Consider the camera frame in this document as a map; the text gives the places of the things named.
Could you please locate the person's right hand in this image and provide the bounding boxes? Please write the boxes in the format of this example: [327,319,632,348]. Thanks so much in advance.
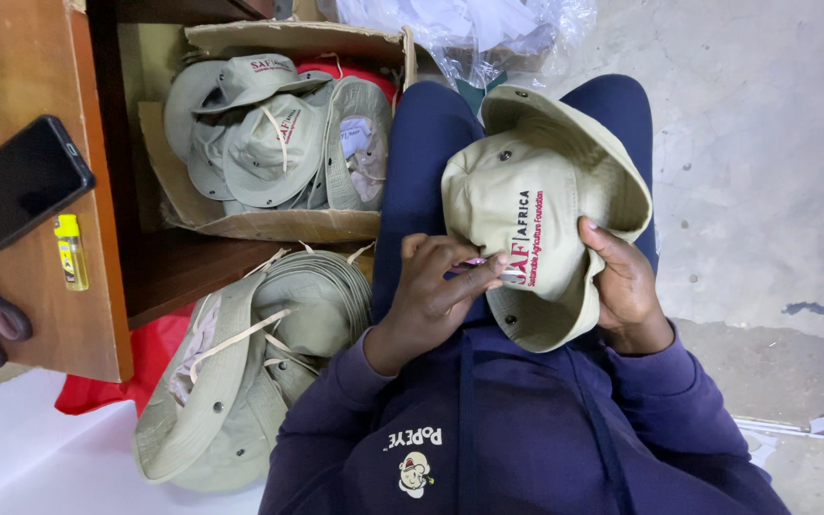
[578,216,675,356]

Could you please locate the person's left hand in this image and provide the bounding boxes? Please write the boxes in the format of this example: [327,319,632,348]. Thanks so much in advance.
[363,232,510,377]

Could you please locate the khaki embroidered bucket hat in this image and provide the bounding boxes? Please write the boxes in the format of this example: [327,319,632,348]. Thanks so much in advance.
[441,84,653,353]

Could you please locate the person's navy trousers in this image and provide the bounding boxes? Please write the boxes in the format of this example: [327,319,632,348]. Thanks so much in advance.
[371,73,660,326]

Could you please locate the torn cardboard box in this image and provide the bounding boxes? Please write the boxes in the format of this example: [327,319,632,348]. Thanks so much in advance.
[139,20,419,244]

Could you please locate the person's navy hoodie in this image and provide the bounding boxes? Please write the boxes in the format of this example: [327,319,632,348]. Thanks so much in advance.
[258,318,792,515]

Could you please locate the nested stack of khaki hats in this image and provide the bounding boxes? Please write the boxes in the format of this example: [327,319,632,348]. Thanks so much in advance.
[133,243,377,493]

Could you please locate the pile of khaki hats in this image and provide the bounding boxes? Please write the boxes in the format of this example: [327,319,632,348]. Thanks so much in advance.
[164,53,393,214]

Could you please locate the red cloth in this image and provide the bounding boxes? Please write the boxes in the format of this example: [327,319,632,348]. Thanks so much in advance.
[296,57,399,105]

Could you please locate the clear plastic bag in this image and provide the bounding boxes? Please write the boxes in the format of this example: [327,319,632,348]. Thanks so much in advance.
[319,0,599,93]

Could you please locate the red plastic bag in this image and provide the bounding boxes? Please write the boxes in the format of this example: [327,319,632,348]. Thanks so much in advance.
[54,304,198,417]

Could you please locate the yellow lighter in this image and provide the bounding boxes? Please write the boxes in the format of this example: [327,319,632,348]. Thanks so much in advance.
[53,214,90,292]

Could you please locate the white foam board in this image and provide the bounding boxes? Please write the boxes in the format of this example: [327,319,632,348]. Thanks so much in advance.
[0,368,267,515]

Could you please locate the black smartphone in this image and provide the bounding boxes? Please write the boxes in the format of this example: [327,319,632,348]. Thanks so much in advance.
[0,114,97,253]

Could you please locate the brown wooden desk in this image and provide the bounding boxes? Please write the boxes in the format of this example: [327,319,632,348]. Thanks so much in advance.
[0,0,377,383]

